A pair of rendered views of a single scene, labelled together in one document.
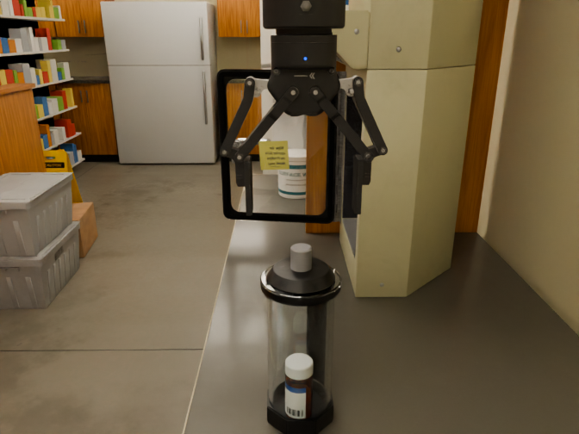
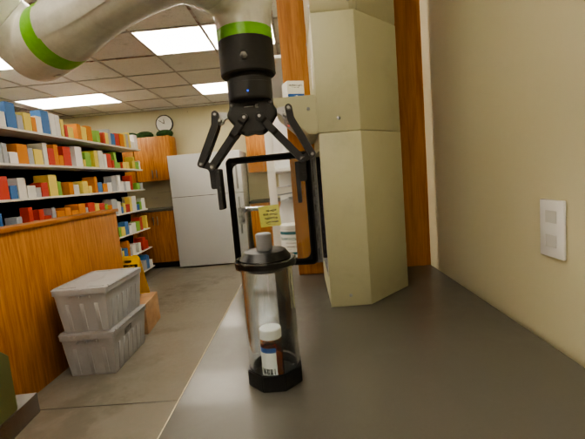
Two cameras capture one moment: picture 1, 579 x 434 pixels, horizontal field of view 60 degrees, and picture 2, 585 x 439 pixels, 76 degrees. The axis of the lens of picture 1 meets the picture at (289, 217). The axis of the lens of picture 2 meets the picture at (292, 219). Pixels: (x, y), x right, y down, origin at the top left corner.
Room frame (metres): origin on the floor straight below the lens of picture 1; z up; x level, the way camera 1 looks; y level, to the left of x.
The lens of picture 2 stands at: (-0.05, -0.10, 1.30)
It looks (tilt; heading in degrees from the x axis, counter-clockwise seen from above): 6 degrees down; 2
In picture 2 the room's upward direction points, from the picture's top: 5 degrees counter-clockwise
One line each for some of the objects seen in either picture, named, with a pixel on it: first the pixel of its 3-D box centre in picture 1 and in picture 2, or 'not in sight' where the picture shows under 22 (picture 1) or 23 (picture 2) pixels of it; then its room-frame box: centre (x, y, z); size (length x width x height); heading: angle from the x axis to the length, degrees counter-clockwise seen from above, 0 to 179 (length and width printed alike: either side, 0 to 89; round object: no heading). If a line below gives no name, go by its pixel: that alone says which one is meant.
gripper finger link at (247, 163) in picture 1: (248, 185); (220, 189); (0.60, 0.05, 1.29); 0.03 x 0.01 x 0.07; 1
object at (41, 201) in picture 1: (22, 212); (103, 297); (2.74, 1.56, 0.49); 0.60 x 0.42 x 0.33; 1
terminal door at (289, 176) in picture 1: (277, 149); (272, 211); (1.28, 0.03, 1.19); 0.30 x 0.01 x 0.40; 83
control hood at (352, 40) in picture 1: (328, 40); (295, 124); (1.10, -0.08, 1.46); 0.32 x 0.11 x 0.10; 1
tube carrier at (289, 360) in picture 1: (300, 344); (270, 315); (0.60, -0.02, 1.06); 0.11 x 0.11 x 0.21
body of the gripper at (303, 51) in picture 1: (303, 75); (252, 107); (0.60, -0.02, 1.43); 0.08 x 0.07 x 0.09; 91
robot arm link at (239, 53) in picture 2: (303, 6); (247, 63); (0.60, -0.02, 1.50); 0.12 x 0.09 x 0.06; 1
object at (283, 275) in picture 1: (301, 269); (265, 251); (0.60, -0.02, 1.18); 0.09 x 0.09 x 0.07
